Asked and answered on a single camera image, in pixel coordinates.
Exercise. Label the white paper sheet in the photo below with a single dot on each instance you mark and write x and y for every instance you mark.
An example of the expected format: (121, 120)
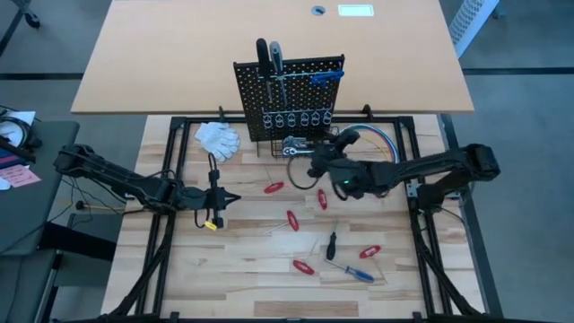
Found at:
(18, 117)

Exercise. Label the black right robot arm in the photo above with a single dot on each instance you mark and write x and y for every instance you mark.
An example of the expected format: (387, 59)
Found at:
(426, 163)

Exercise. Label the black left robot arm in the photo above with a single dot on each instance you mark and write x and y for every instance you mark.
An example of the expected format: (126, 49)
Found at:
(121, 179)

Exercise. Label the pink sticky note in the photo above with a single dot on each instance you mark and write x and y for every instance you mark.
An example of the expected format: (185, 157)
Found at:
(20, 176)

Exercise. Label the white perforated panel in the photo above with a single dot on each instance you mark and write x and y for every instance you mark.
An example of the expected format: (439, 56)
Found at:
(471, 22)

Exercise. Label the black office chair base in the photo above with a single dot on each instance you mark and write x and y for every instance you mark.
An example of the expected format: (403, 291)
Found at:
(32, 19)

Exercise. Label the black perforated pegboard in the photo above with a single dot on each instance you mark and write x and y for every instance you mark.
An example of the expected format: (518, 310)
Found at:
(305, 96)

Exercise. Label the tan wooden desk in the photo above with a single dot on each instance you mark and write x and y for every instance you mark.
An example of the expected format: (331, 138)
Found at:
(157, 54)

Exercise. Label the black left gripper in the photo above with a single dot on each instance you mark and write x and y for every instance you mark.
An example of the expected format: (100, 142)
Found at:
(202, 198)

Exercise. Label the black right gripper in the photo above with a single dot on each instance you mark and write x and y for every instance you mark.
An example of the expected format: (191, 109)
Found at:
(352, 179)

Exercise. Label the white work gloves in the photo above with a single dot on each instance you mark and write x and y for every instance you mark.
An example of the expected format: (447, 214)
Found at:
(220, 139)

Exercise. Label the silver ratchet wrench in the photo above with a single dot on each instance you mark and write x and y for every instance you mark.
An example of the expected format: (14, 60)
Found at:
(288, 152)

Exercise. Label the dark grey side table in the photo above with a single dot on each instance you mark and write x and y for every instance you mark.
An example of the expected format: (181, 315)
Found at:
(40, 211)

